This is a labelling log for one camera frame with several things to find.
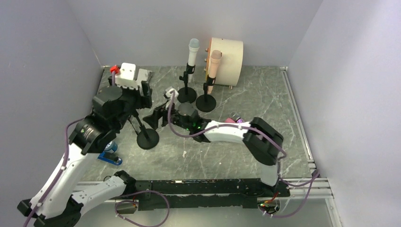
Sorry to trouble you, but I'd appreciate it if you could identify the pink microphone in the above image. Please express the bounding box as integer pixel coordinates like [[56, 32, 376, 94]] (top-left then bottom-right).
[[225, 118, 235, 123]]

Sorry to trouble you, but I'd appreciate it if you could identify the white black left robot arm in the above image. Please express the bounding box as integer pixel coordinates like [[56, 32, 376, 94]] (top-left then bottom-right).
[[17, 81, 152, 227]]

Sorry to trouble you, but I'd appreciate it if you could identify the black round-base mic stand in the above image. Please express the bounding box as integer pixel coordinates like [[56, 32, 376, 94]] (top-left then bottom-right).
[[177, 64, 197, 103], [132, 111, 159, 150], [195, 82, 217, 113]]

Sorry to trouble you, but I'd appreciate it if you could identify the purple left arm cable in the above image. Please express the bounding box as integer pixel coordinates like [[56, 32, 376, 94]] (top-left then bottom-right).
[[23, 70, 171, 227]]

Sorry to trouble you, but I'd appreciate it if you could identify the peach microphone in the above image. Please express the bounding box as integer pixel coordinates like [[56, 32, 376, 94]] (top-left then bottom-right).
[[206, 50, 222, 95]]

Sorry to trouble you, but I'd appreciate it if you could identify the grey white booklet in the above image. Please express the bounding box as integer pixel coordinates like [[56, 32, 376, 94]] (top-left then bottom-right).
[[136, 69, 154, 83]]

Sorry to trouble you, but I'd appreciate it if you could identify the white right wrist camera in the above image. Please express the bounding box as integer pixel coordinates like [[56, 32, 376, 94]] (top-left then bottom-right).
[[164, 87, 179, 100]]

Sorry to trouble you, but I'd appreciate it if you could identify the white microphone silver grille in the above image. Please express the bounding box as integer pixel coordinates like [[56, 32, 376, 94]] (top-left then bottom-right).
[[187, 38, 200, 82]]

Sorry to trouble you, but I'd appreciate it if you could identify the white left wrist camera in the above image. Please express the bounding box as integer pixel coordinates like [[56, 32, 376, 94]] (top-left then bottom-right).
[[110, 62, 137, 90]]

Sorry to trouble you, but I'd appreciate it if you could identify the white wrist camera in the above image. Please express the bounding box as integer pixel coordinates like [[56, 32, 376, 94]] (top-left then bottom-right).
[[164, 87, 179, 100], [110, 62, 137, 90]]

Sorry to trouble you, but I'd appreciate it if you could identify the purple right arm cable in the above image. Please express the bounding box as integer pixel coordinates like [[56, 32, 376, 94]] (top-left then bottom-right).
[[167, 92, 320, 219]]

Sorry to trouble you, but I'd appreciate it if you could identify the cream cylindrical speaker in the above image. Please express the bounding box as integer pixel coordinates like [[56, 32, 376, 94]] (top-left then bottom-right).
[[205, 37, 244, 88]]

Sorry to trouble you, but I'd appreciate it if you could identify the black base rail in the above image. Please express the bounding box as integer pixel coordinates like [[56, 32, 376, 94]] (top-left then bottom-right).
[[115, 178, 290, 211]]

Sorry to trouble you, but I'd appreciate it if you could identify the blue box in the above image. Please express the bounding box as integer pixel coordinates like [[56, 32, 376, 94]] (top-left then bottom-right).
[[97, 141, 122, 166]]

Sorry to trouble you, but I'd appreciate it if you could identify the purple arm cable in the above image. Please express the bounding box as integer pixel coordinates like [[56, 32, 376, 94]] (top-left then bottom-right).
[[167, 92, 320, 219], [23, 70, 171, 227]]

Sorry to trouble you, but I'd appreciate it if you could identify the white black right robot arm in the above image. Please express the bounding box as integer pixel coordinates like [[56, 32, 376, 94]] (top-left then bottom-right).
[[143, 103, 284, 186]]

